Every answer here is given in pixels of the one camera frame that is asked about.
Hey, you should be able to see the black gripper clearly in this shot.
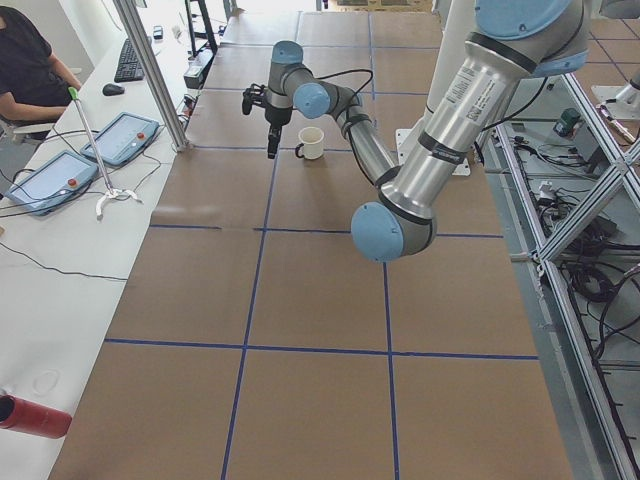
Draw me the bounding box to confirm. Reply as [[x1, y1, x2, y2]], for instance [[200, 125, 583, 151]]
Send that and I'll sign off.
[[265, 94, 291, 159]]

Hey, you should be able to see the white smiley mug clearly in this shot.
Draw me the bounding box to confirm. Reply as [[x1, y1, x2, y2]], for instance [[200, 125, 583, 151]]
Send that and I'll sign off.
[[294, 126, 324, 160]]

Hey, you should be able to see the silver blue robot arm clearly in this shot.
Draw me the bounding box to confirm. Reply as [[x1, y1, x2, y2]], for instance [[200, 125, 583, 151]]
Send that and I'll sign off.
[[242, 1, 591, 262]]

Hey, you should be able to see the far blue teach pendant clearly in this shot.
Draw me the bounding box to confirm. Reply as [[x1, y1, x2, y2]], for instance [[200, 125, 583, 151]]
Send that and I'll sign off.
[[94, 112, 160, 167]]

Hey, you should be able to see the blue teach pendant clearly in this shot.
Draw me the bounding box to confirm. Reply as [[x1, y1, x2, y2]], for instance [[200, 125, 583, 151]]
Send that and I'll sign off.
[[5, 150, 98, 215], [94, 112, 160, 167]]

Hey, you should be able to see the black keyboard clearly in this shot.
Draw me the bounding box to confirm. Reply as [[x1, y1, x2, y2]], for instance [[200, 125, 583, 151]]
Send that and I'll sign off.
[[114, 39, 144, 83]]

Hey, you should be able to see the black computer mouse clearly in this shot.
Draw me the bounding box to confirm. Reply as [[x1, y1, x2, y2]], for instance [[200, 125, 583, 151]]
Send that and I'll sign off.
[[102, 83, 125, 97]]

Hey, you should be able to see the green tipped grabber stick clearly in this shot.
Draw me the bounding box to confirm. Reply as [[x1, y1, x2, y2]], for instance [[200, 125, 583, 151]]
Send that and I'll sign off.
[[68, 87, 143, 221]]

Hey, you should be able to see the brown paper table cover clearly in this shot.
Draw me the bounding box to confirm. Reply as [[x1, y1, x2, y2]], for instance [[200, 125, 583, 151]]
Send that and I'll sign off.
[[51, 12, 572, 479]]

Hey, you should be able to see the near blue teach pendant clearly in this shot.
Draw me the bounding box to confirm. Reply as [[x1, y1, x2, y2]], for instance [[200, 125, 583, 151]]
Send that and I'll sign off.
[[5, 150, 98, 215]]

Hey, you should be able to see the seated person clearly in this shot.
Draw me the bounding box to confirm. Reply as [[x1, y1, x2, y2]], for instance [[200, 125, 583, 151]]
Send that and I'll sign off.
[[1, 6, 81, 124]]

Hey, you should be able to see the red bottle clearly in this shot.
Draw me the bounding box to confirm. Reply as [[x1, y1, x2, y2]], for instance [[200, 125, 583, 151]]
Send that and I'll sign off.
[[1, 395, 72, 439]]

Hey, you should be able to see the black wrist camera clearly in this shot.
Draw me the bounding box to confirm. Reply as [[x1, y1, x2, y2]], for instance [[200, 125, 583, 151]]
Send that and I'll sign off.
[[241, 83, 266, 115]]

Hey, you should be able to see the black camera cable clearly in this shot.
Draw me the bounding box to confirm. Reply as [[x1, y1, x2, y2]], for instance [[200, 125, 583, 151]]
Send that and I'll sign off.
[[312, 68, 375, 109]]

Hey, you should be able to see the aluminium frame post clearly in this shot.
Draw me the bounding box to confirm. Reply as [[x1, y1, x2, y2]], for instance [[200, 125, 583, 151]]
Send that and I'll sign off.
[[113, 0, 189, 152]]

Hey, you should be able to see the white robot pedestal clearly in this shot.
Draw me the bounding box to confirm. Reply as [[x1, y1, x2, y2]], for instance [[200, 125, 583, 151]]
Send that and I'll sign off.
[[396, 0, 475, 164]]

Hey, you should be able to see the aluminium side frame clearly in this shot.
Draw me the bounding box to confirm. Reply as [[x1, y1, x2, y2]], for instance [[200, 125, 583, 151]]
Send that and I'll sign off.
[[480, 75, 639, 479]]

